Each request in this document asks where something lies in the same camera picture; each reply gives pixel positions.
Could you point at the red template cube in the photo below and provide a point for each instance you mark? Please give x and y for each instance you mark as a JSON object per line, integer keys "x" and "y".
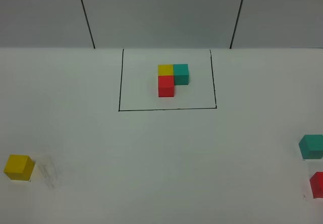
{"x": 166, "y": 86}

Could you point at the yellow template cube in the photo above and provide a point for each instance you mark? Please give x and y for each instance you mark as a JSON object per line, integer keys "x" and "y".
{"x": 165, "y": 70}

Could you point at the teal template cube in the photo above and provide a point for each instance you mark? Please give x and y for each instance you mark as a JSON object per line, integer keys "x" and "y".
{"x": 181, "y": 74}

